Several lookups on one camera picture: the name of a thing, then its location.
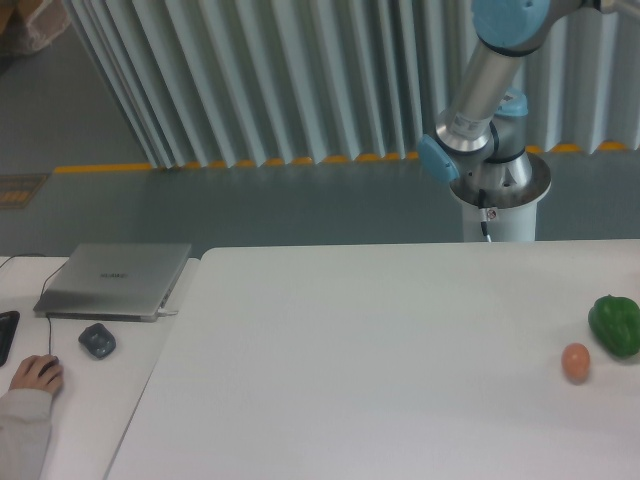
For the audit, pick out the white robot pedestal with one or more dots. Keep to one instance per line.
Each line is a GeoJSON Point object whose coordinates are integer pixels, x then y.
{"type": "Point", "coordinates": [516, 224]}

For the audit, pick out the plastic wrapped cardboard box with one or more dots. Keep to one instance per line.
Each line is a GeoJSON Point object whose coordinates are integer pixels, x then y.
{"type": "Point", "coordinates": [28, 26]}

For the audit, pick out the silver closed laptop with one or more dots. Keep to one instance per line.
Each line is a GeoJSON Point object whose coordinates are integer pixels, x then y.
{"type": "Point", "coordinates": [118, 281]}

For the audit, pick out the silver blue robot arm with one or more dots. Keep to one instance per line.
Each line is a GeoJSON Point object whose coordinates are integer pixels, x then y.
{"type": "Point", "coordinates": [480, 90]}

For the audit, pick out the black keyboard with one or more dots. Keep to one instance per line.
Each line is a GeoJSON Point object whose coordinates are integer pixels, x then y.
{"type": "Point", "coordinates": [8, 325]}

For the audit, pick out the black computer mouse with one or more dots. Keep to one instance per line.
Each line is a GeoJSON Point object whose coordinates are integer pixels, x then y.
{"type": "Point", "coordinates": [51, 377]}

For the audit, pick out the person's right hand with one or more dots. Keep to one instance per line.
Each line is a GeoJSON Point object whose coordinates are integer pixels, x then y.
{"type": "Point", "coordinates": [26, 376]}

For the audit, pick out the green bell pepper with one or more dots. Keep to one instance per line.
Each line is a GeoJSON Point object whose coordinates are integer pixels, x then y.
{"type": "Point", "coordinates": [614, 321]}

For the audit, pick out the dark grey earbuds case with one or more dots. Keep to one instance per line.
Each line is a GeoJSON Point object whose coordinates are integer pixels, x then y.
{"type": "Point", "coordinates": [98, 341]}

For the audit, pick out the white sleeved forearm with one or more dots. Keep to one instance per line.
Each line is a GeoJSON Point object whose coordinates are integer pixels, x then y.
{"type": "Point", "coordinates": [25, 432]}

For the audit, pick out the brown egg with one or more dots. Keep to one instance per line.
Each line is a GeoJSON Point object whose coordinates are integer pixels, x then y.
{"type": "Point", "coordinates": [575, 363]}

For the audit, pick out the white usb dongle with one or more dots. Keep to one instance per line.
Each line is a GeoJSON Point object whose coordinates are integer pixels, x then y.
{"type": "Point", "coordinates": [166, 313]}

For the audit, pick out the white folding partition screen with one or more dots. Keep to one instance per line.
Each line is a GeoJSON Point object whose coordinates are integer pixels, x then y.
{"type": "Point", "coordinates": [233, 82]}

